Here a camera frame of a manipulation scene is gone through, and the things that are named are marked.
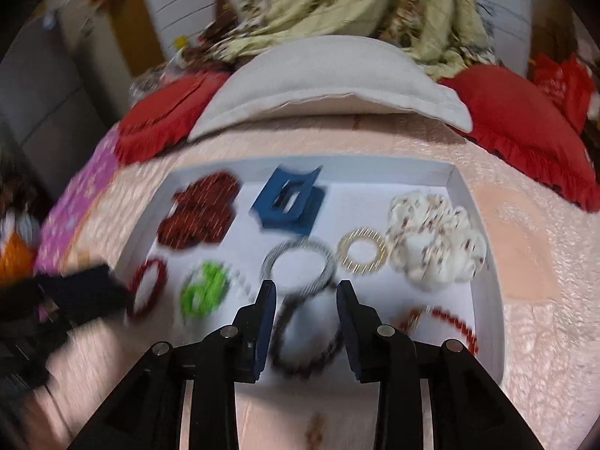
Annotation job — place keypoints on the clear plastic bag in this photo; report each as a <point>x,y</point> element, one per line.
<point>157,72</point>

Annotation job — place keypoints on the purple floral blanket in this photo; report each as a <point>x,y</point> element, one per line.
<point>77,192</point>

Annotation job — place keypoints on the dark red dotted scrunchie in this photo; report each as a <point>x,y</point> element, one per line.
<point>199,211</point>

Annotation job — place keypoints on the white shallow cardboard box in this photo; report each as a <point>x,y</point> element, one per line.
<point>356,225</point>

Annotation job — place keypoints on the red ruffled round cushion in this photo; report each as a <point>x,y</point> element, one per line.
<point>159,117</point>

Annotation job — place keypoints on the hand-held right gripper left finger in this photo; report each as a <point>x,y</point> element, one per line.
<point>265,323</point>

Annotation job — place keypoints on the white pillow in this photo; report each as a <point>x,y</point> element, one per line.
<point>328,79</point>

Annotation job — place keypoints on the yellow floral bedsheet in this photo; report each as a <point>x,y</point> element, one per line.
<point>356,4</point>

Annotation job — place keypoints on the white printed scrunchie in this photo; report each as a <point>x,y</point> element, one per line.
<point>436,239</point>

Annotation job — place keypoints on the blue hair claw clip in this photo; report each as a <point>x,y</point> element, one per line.
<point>288,201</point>

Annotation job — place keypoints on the red ruffled heart cushion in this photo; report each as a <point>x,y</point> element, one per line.
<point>525,117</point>

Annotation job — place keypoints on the red shopping bag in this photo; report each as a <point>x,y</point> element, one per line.
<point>560,86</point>

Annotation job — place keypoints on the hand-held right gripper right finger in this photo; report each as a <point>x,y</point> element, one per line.
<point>349,323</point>

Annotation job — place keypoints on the yellow bottle cap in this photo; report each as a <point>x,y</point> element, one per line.
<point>178,41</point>

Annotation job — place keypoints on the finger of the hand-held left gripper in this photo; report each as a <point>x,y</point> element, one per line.
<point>89,293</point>

